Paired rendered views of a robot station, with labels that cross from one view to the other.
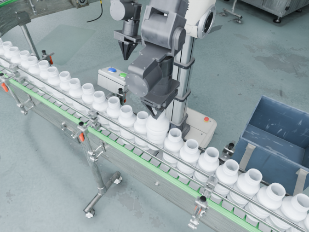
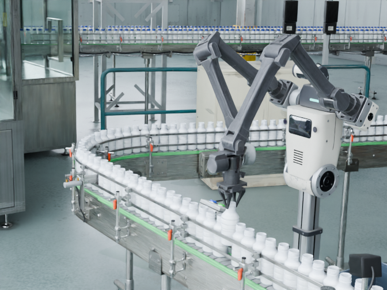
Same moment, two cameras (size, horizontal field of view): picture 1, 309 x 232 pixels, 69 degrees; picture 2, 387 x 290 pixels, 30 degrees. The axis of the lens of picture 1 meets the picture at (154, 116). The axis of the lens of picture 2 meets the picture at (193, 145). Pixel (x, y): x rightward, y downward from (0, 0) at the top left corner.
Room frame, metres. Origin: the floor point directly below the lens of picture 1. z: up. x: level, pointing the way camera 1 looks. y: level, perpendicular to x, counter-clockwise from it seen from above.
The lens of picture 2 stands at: (-2.03, -0.86, 2.08)
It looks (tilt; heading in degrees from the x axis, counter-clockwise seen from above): 14 degrees down; 22
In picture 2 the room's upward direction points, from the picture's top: 2 degrees clockwise
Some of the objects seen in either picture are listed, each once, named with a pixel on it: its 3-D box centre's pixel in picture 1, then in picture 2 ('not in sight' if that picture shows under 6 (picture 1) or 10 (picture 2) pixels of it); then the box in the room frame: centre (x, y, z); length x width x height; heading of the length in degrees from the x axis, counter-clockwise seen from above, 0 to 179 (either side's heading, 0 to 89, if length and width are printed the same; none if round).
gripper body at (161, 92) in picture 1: (160, 82); (232, 178); (0.43, -0.01, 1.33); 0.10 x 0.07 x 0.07; 148
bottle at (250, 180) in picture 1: (244, 188); (282, 266); (0.28, -0.26, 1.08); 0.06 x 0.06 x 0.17
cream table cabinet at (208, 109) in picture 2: not in sight; (254, 122); (4.86, 1.30, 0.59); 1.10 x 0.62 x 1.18; 130
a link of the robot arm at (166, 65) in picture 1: (159, 63); (231, 162); (0.43, -0.01, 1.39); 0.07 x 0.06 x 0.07; 149
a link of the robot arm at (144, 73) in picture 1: (152, 58); (224, 155); (0.39, 0.01, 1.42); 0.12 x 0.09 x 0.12; 149
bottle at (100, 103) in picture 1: (102, 110); (193, 222); (0.56, 0.19, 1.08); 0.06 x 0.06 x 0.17
